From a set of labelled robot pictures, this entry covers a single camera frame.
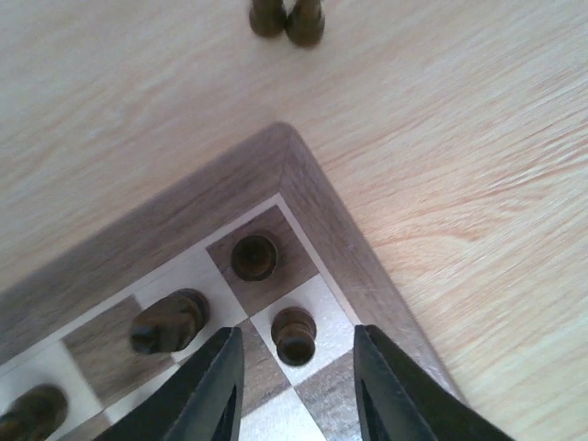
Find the wooden chess board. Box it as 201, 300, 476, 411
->
1, 123, 458, 440

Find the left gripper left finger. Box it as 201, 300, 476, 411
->
105, 327, 244, 440

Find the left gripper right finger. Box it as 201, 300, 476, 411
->
353, 324, 511, 441

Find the dark chess piece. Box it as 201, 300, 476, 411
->
286, 0, 325, 48
271, 307, 317, 368
1, 384, 68, 441
129, 288, 210, 355
249, 0, 287, 38
231, 234, 277, 282

